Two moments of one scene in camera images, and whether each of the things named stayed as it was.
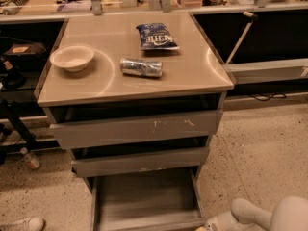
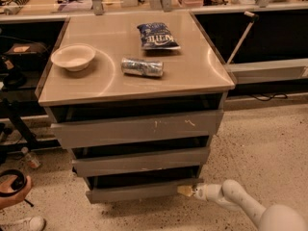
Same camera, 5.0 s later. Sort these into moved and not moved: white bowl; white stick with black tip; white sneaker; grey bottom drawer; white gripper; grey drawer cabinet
Moved: white gripper; grey bottom drawer
Not moved: white sneaker; white bowl; white stick with black tip; grey drawer cabinet
